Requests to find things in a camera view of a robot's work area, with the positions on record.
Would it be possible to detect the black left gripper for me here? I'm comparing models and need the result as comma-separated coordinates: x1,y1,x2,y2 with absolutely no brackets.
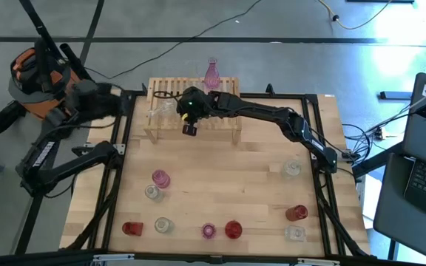
64,80,127,123

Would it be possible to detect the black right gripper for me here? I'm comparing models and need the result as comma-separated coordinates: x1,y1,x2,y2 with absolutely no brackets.
153,86,220,136

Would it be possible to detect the slim clear glass vase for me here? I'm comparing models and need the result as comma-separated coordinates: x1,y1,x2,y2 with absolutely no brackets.
146,96,180,121

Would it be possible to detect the tall pink glass bottle vase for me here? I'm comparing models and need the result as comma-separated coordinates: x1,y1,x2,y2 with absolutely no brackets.
203,57,221,91

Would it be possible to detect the wide ribbed pink glass vase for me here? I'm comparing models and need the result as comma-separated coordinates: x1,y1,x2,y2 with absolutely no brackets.
151,169,172,190

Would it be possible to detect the tall gridded clear glass vase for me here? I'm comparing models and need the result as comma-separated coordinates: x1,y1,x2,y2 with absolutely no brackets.
144,184,165,205

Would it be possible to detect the round clear glass vase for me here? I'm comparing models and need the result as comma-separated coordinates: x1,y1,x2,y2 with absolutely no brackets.
154,216,175,235

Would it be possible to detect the square red glass vase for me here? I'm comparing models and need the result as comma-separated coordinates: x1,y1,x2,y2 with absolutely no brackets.
121,221,144,237

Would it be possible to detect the small scalloped pink glass vase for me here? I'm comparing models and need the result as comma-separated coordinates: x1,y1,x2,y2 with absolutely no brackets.
200,222,217,240

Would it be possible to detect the diamond-cut clear glass vase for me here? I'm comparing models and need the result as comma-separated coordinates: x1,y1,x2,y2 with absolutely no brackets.
281,159,302,178

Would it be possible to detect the round red glass vase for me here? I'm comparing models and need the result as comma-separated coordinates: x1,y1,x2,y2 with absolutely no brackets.
224,219,243,240

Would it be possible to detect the tall red glass vase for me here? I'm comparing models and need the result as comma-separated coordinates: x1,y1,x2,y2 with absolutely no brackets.
285,204,309,222

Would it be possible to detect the square clear glass vase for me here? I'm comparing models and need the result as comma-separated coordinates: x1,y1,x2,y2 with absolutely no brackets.
284,225,307,243

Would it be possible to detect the wooden slatted shelf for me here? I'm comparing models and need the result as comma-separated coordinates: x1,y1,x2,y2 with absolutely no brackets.
143,76,243,146

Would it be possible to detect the black vacuum wand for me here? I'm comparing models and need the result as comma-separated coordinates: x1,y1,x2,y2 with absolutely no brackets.
59,43,98,89

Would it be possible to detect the orange shop vacuum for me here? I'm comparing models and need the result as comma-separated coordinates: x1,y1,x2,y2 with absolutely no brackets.
7,38,92,121

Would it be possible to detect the black slanted pole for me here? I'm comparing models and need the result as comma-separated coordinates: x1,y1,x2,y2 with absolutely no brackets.
18,0,64,60

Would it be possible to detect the white box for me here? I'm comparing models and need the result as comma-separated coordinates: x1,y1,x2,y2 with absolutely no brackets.
356,173,383,222

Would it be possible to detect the laptop on stand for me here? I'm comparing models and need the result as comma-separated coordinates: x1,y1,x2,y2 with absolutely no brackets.
373,72,426,266

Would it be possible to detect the black floor cable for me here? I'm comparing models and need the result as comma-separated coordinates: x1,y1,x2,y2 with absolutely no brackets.
85,0,264,81

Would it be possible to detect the black vacuum hose end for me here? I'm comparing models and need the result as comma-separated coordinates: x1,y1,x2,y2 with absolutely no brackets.
0,99,27,135

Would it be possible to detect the silver metal bracket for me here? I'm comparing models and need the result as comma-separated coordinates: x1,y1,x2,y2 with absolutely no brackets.
92,253,135,264
297,257,342,266

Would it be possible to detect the yellow power cable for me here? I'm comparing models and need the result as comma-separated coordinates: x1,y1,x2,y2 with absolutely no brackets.
317,0,393,30

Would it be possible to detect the black cable bundle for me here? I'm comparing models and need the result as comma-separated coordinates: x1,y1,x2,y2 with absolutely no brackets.
340,110,413,166

